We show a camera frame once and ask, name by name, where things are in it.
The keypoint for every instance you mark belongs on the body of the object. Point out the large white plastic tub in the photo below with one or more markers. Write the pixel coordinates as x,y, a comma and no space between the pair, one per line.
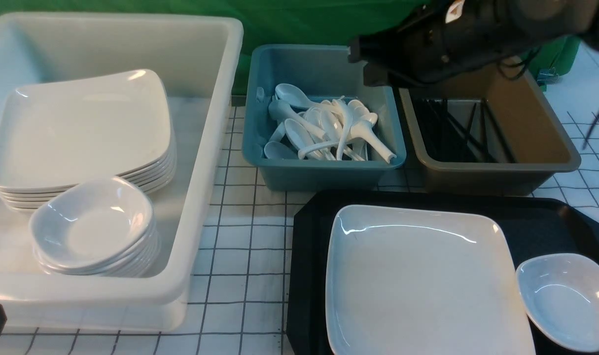
196,57

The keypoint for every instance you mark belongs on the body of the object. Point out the green cloth backdrop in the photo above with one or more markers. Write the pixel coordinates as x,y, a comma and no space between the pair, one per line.
331,22

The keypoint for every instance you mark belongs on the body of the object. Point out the white ceramic soup spoon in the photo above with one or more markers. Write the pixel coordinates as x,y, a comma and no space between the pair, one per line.
280,110

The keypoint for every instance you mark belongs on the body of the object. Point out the brown plastic chopstick bin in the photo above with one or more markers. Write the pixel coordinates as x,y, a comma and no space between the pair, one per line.
534,132

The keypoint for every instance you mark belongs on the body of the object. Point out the small white sauce bowl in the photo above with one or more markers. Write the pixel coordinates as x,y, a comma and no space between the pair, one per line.
560,293

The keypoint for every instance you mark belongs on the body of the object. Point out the metal binder clip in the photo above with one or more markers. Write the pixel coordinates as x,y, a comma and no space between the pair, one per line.
547,76

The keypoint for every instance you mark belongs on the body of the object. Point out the large white square plate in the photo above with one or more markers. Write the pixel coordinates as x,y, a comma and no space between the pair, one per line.
411,282

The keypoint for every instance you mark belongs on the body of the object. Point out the stack of white small bowls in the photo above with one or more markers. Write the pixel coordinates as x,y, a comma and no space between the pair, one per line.
105,227

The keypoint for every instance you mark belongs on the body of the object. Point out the pile of white spoons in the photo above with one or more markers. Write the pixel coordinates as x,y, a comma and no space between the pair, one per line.
348,125

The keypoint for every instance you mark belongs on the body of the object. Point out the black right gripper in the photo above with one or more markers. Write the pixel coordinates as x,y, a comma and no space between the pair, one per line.
413,53

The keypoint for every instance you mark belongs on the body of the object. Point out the black chopsticks in bin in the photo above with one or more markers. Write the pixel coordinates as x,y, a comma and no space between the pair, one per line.
462,131

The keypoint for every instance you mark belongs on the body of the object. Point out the stack of white square plates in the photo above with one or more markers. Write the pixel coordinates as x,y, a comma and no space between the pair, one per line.
56,135

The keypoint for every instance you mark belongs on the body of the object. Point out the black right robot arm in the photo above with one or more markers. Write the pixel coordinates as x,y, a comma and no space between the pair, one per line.
488,31

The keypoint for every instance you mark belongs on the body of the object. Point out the teal plastic spoon bin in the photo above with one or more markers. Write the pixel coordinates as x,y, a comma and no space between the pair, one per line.
321,72

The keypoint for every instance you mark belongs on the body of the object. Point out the black plastic serving tray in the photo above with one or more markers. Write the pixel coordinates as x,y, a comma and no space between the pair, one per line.
533,227

